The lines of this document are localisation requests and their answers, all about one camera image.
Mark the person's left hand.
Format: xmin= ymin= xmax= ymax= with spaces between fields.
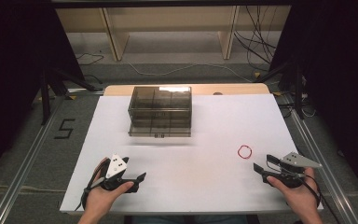
xmin=83 ymin=158 xmax=135 ymax=217

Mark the person's right hand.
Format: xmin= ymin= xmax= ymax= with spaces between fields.
xmin=266 ymin=167 xmax=320 ymax=217

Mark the thin black floor cable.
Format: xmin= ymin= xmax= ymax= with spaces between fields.
xmin=76 ymin=51 xmax=105 ymax=67

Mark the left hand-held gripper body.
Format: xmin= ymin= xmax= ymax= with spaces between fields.
xmin=100 ymin=153 xmax=140 ymax=192

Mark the red rubber band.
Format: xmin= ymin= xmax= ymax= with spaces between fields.
xmin=237 ymin=144 xmax=254 ymax=161

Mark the black curtain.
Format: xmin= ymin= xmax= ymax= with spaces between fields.
xmin=269 ymin=0 xmax=358 ymax=206
xmin=0 ymin=0 xmax=86 ymax=185

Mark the short aluminium rail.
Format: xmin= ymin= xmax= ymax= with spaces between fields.
xmin=66 ymin=87 xmax=105 ymax=96

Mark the smoky transparent drawer box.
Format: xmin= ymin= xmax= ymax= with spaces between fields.
xmin=127 ymin=85 xmax=193 ymax=138

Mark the light wooden desk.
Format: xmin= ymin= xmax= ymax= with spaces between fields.
xmin=55 ymin=5 xmax=293 ymax=62

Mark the bundle of black cables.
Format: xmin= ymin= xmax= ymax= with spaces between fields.
xmin=233 ymin=5 xmax=278 ymax=65

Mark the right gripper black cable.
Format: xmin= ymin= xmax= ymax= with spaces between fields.
xmin=302 ymin=174 xmax=341 ymax=224

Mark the white table sheet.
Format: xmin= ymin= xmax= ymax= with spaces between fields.
xmin=59 ymin=93 xmax=324 ymax=216

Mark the black tripod stand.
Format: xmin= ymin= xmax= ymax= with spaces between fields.
xmin=255 ymin=58 xmax=306 ymax=121
xmin=38 ymin=65 xmax=98 ymax=126

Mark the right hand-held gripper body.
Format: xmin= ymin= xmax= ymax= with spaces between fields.
xmin=262 ymin=151 xmax=324 ymax=189

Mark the aluminium floor rail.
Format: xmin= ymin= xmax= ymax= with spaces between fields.
xmin=287 ymin=108 xmax=358 ymax=224
xmin=0 ymin=92 xmax=63 ymax=224

